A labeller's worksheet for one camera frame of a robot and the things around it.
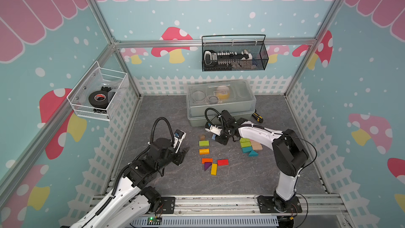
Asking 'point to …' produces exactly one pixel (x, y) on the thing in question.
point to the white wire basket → (97, 78)
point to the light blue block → (213, 136)
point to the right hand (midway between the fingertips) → (217, 136)
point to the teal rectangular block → (247, 149)
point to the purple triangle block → (207, 165)
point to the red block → (223, 162)
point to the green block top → (203, 143)
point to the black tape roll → (98, 99)
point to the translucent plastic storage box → (237, 97)
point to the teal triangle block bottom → (253, 153)
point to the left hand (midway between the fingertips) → (182, 147)
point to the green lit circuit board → (154, 221)
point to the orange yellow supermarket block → (203, 151)
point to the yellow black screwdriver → (258, 117)
